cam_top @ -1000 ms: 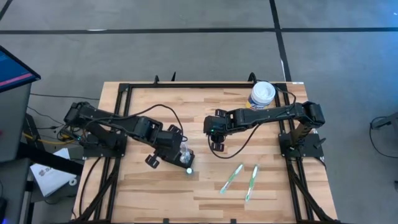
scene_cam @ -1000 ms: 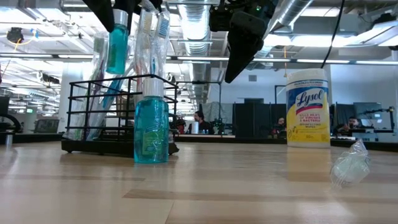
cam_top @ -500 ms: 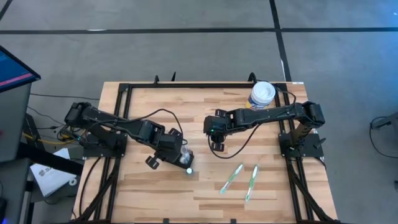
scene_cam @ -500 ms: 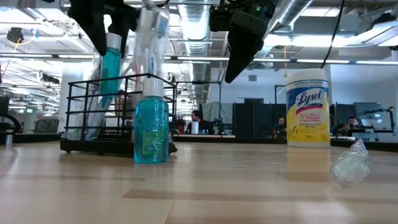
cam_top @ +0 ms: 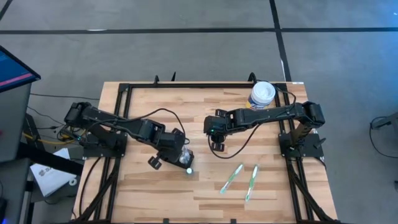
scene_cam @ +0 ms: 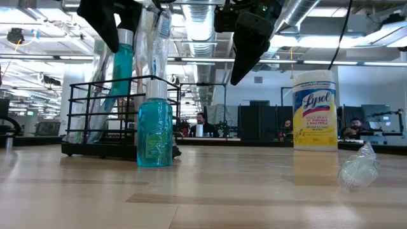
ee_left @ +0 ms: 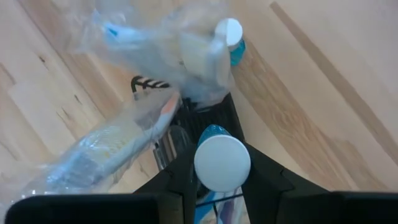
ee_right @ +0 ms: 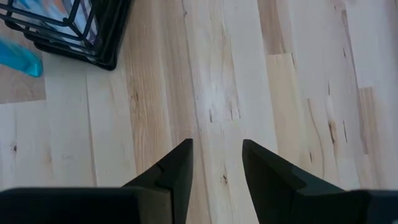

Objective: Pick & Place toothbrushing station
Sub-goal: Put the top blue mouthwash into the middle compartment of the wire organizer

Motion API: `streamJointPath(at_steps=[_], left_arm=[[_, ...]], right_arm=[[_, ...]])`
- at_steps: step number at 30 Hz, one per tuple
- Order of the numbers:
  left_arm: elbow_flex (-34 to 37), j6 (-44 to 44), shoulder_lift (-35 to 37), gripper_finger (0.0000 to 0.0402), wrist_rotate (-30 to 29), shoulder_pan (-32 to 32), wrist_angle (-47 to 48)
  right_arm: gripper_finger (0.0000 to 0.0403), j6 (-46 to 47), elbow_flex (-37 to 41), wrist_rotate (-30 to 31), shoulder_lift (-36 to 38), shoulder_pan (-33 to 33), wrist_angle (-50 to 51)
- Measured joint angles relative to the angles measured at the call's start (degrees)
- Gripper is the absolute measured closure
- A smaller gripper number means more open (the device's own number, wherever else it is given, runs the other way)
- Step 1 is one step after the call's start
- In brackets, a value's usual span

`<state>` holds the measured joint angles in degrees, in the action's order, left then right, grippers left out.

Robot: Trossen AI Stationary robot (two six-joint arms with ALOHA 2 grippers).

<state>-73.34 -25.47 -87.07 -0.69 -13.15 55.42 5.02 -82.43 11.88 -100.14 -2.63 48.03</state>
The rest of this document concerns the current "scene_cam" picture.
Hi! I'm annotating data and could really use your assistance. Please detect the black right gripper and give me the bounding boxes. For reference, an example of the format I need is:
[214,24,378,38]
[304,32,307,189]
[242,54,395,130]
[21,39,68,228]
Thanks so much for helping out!
[214,0,280,86]

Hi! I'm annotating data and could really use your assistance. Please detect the black curved bar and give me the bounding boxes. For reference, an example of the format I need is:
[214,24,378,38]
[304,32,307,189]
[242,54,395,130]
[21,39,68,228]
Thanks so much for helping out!
[0,116,23,136]

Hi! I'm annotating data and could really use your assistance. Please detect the black wire caddy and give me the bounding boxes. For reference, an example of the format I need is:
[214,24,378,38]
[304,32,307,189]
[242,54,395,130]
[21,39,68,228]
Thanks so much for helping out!
[60,75,183,160]

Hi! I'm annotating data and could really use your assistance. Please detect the long ceiling light strip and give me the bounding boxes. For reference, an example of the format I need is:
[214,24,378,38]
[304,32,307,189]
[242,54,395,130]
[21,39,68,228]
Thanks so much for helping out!
[0,53,407,67]

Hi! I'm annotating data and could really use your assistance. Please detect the teal mouthwash bottle white cap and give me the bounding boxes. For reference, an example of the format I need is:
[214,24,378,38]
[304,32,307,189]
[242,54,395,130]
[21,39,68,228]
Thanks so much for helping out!
[136,79,174,169]
[111,27,135,98]

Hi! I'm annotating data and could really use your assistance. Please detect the bright ceiling light panel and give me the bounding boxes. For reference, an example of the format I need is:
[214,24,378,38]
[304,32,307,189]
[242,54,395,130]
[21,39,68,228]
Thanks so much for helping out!
[270,20,407,48]

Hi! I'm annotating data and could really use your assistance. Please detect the silver spiral ceiling duct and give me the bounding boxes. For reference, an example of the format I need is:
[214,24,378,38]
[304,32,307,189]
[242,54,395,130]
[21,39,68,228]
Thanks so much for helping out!
[181,0,221,106]
[270,0,321,61]

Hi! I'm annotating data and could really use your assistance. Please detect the dark grey chair back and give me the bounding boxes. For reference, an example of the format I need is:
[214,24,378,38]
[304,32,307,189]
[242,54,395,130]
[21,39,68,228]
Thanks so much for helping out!
[34,121,61,137]

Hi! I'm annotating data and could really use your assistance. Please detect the black partition panels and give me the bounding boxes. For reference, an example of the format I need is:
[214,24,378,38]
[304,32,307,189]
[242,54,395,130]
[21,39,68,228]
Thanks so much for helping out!
[238,101,294,141]

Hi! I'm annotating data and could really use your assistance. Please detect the black ceiling device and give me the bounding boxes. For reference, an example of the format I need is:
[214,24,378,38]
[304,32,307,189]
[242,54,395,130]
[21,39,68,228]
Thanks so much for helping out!
[6,27,25,45]

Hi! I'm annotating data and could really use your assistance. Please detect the Lysol wipes canister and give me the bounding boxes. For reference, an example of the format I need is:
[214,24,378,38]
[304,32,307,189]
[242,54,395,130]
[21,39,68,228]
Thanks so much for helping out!
[291,69,339,152]

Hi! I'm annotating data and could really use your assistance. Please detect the green toothbrush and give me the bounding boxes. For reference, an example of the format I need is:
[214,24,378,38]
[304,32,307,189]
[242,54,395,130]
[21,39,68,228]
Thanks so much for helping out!
[336,142,380,193]
[74,38,109,144]

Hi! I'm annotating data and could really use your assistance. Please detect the dark background monitor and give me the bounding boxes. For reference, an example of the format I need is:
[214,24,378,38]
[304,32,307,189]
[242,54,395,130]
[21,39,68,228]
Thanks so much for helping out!
[361,104,392,123]

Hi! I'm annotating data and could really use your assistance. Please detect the thin black background frame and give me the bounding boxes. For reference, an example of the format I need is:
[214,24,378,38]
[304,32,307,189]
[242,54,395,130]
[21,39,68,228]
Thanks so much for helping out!
[179,82,228,138]

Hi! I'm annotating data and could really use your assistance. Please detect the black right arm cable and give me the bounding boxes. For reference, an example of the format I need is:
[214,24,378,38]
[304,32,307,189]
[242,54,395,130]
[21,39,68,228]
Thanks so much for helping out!
[328,0,354,70]

